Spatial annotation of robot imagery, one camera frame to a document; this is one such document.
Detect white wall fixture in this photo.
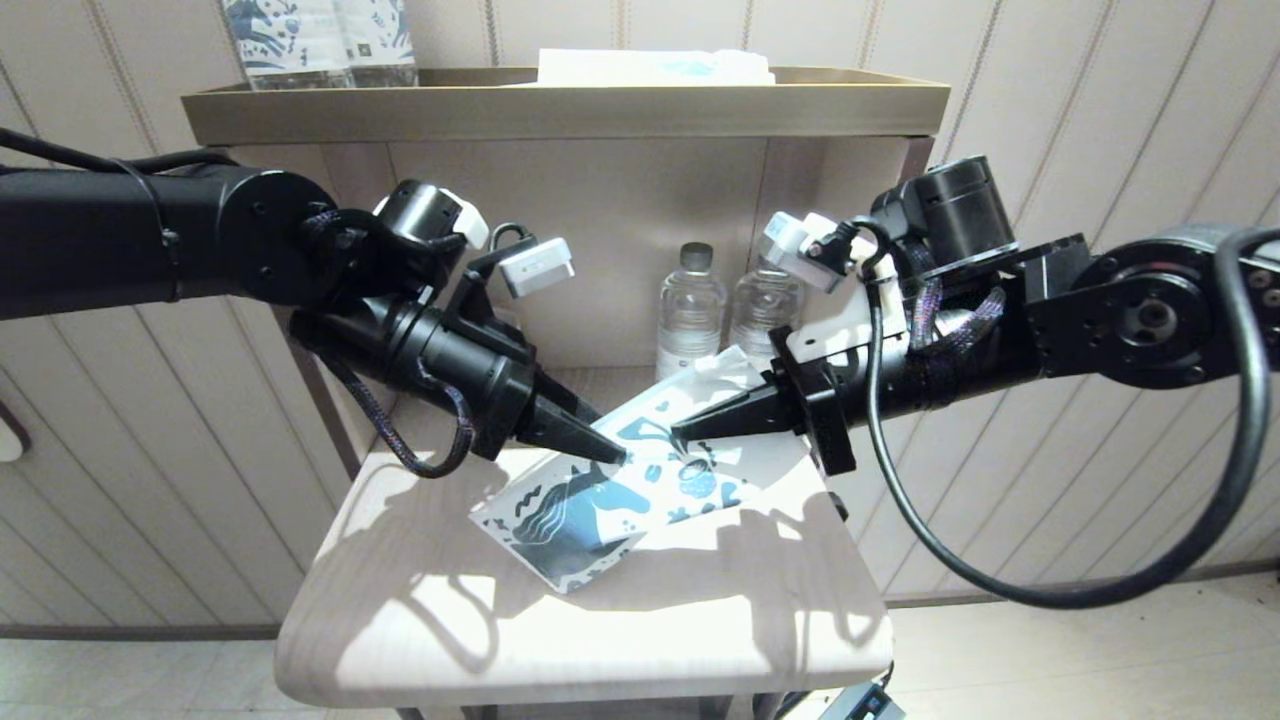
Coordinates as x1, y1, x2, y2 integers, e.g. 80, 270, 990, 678
0, 400, 31, 464

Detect grey robot base chassis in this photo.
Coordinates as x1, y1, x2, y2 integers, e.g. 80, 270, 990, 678
820, 683, 906, 720

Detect braided grey right arm cable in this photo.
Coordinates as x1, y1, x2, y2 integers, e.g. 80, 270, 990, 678
900, 245, 1006, 353

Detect brown shelf tray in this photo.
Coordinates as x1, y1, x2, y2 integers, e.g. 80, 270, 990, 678
180, 68, 951, 149

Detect clear water bottle plain label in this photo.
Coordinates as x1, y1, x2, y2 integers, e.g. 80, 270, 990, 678
730, 262, 803, 373

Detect clear water bottle dotted label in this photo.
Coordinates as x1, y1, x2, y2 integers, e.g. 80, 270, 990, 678
657, 243, 728, 383

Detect braided black left arm cable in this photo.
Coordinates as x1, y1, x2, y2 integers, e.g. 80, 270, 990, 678
320, 350, 476, 479

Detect small blue printed white pouch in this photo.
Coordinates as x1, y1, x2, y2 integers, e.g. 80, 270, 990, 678
335, 0, 421, 89

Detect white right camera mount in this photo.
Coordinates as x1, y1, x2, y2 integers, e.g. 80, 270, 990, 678
785, 215, 911, 366

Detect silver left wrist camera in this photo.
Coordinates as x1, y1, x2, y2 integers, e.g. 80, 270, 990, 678
497, 237, 576, 299

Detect large blue printed white pouch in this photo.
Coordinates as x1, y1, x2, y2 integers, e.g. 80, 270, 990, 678
225, 0, 358, 91

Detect flat white blue packet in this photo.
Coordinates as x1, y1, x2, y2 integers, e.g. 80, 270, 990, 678
510, 50, 778, 89

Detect black right camera cable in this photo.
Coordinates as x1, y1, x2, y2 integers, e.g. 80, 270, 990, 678
830, 220, 1280, 611

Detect beige wooden shelf unit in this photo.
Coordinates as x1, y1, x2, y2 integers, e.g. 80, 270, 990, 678
180, 68, 951, 720

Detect smooth black left arm cable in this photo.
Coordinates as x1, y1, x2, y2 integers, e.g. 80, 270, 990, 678
0, 128, 241, 173

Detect white zip pouch blue horse print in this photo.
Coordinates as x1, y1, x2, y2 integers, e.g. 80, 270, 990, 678
468, 345, 811, 596

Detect black camera cable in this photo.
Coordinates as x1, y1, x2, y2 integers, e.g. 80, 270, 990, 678
488, 222, 531, 266
830, 220, 1280, 611

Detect black left camera cable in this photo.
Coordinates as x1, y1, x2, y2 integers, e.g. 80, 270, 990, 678
488, 222, 531, 266

